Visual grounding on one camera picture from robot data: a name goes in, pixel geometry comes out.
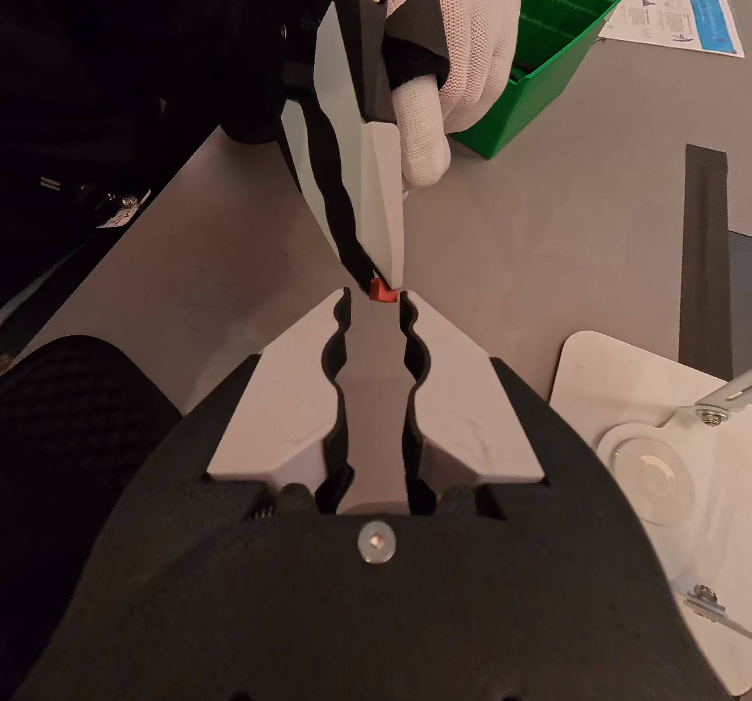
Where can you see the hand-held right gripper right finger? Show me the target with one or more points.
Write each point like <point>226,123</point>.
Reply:
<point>476,413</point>

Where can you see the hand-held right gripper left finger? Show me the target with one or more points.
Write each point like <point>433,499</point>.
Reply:
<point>276,413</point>

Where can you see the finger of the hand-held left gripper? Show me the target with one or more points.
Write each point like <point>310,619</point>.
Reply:
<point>382,195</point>
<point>299,148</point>

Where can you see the small red cube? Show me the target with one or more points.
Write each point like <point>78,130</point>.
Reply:
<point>383,292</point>

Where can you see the person's left hand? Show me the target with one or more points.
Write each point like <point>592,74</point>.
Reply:
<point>470,19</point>

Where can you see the green plastic bin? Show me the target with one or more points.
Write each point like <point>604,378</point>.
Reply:
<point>552,48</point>

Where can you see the clear stand strut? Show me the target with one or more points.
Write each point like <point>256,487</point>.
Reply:
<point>714,610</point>
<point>728,398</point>

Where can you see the white and blue leaflet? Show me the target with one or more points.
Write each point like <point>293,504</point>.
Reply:
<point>658,7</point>

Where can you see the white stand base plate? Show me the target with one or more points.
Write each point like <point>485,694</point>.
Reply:
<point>587,372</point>

